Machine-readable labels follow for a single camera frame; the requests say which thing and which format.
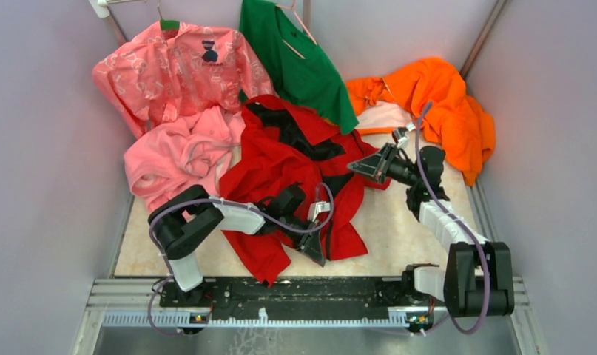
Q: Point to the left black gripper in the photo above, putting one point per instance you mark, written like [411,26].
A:
[309,243]

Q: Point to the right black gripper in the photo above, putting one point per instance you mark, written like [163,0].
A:
[376,165]

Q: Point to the red jacket black lining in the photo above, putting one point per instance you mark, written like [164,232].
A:
[285,145]

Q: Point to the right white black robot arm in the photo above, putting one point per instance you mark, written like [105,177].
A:
[478,277]

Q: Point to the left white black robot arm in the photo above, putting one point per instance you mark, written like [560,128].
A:
[181,225]

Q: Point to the pink patterned bear jacket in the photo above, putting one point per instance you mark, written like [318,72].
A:
[161,75]

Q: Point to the orange garment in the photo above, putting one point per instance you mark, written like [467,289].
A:
[456,120]

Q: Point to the green shirt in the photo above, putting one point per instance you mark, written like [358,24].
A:
[300,70]

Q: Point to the plain pink garment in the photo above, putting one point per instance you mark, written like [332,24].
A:
[193,150]

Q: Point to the pink clothes hanger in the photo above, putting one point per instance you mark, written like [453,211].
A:
[303,24]

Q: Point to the green clothes hanger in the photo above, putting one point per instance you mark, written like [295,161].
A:
[166,24]

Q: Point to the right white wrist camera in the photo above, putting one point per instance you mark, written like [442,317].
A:
[400,137]

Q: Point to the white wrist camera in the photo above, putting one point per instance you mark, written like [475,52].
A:
[317,208]
[400,137]

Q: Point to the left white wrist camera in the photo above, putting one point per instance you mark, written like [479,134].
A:
[317,208]

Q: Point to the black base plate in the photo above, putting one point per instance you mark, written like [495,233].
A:
[316,298]

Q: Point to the white toothed cable strip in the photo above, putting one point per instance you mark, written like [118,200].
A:
[200,318]

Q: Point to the metal corner post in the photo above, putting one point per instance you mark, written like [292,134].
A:
[483,37]

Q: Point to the aluminium frame rail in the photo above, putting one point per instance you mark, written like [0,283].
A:
[130,291]

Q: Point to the white rail bracket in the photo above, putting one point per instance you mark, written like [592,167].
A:
[101,7]

